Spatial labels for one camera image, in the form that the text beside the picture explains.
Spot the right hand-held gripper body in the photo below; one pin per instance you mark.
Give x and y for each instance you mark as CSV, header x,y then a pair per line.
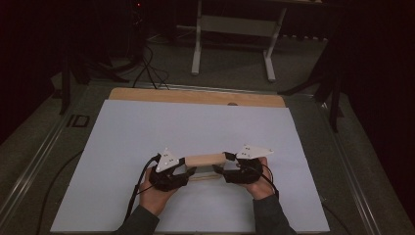
x,y
251,151

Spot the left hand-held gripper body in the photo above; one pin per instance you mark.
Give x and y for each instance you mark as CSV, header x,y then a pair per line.
x,y
166,161

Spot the wooden picture frame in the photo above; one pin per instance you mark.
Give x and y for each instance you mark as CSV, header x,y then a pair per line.
x,y
205,160

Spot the person's right hand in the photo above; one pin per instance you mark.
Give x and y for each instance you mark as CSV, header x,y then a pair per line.
x,y
259,189

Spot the person's left hand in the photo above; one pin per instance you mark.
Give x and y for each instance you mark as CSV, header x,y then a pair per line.
x,y
155,200

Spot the white table mat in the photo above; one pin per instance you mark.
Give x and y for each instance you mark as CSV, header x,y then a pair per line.
x,y
202,127

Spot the black metal stand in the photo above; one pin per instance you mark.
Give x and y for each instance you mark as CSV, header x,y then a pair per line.
x,y
66,84
334,98

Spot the dark equipment with red light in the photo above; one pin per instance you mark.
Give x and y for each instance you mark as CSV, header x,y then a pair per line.
x,y
137,29

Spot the metal floor rail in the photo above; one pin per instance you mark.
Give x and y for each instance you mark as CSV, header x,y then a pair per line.
x,y
215,88
29,173
355,182

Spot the white metal desk frame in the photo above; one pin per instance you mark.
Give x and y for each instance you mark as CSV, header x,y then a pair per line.
x,y
236,25

